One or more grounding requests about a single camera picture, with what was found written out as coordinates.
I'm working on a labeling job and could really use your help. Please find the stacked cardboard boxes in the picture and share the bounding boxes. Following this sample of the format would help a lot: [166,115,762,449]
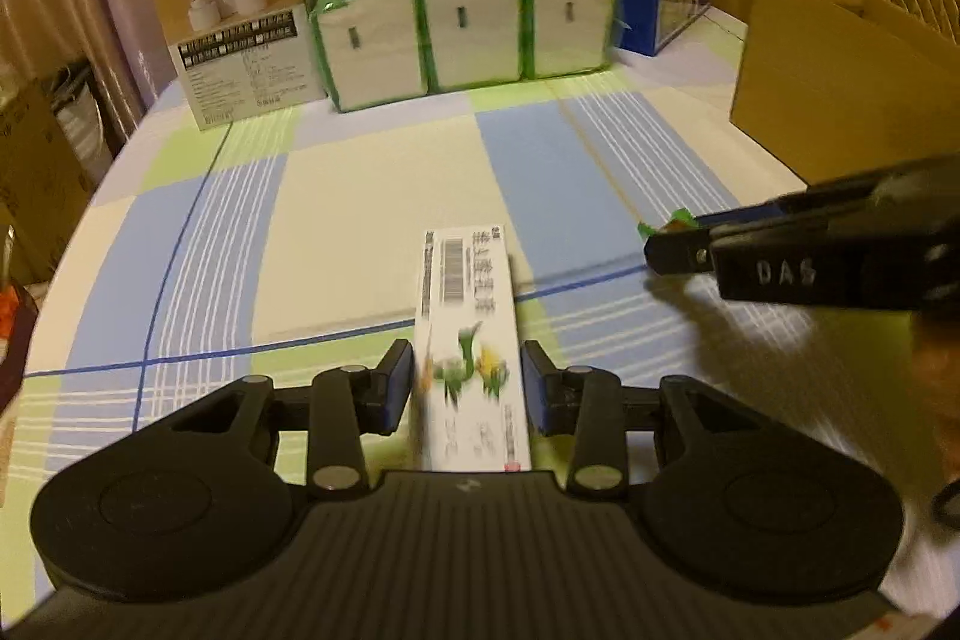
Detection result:
[2,60,114,284]

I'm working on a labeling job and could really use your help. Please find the middle tissue pack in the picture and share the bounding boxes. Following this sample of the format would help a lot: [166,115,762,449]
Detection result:
[421,0,523,91]

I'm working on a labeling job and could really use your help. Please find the small green snack packet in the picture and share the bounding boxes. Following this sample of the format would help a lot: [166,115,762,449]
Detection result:
[636,208,700,241]

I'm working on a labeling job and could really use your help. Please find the white long ointment box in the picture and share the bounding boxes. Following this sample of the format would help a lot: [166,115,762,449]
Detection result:
[413,224,532,473]

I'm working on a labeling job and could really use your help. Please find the right tissue pack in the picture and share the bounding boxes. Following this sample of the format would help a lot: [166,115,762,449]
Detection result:
[523,0,619,80]

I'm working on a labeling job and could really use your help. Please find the dark wooden tissue holder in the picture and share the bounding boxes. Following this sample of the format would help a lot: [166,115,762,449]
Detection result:
[0,281,39,411]

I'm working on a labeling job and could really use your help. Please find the brown cardboard box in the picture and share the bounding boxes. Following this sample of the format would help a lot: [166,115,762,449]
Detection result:
[731,0,958,184]

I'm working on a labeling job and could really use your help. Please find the left tissue pack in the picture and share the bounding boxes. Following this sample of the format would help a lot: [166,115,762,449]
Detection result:
[309,0,428,112]

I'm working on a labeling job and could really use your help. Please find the white beige product box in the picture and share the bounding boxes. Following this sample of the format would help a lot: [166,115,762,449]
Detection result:
[153,0,324,130]

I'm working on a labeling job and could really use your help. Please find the tissue pack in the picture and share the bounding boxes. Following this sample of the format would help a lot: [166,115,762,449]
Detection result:
[523,0,619,80]
[309,0,428,112]
[421,0,523,91]

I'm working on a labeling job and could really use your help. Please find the person's right hand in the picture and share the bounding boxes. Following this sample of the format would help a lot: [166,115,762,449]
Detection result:
[911,314,960,476]

